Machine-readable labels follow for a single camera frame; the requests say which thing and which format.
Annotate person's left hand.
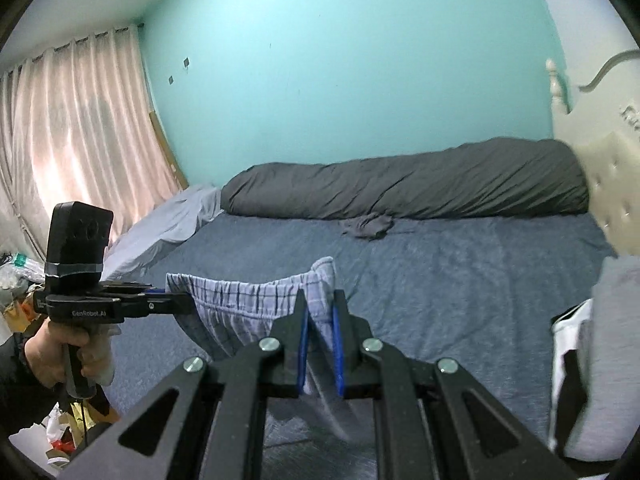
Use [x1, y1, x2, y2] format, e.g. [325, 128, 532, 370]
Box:
[22, 320, 117, 390]

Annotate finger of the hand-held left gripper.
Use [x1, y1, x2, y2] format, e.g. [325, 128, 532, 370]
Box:
[124, 293, 197, 319]
[101, 282, 169, 296]

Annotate dark grey rolled duvet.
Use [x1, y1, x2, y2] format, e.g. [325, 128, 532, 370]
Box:
[220, 136, 591, 221]

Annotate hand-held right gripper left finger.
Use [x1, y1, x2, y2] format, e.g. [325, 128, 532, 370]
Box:
[60, 287, 310, 480]

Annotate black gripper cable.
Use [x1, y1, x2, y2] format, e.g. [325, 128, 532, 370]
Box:
[70, 395, 95, 453]

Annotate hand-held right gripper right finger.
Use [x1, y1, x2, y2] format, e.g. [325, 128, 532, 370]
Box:
[332, 289, 581, 480]

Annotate light blue plaid boxer shorts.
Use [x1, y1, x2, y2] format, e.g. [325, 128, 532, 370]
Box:
[165, 256, 381, 441]

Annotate person's left forearm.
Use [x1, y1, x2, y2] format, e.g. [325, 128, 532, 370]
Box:
[0, 340, 66, 436]

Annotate light grey bed sheet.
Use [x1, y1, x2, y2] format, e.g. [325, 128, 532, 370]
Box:
[100, 185, 223, 281]

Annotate floor clutter pile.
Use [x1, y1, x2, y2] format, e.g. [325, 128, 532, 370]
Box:
[0, 247, 121, 468]

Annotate cream tufted headboard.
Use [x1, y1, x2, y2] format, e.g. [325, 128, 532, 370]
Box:
[545, 47, 640, 256]

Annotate bed with blue sheet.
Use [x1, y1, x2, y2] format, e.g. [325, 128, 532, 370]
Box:
[97, 210, 621, 480]

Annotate pink curtain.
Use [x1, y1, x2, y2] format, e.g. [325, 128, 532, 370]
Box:
[0, 22, 183, 281]

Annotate wooden window frame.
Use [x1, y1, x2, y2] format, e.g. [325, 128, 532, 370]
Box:
[149, 110, 190, 188]

